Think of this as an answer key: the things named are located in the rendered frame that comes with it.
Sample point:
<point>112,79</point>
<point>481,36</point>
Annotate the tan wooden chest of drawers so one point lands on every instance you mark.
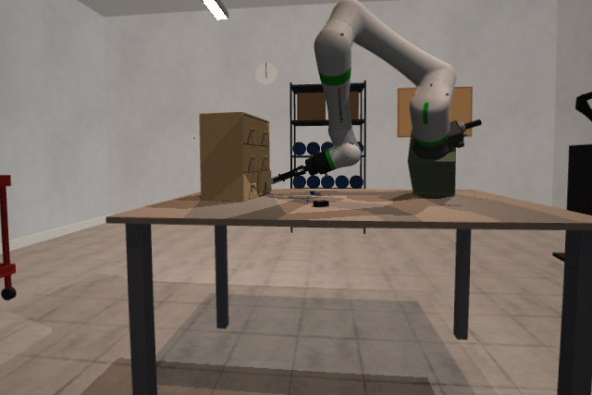
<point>221,156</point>

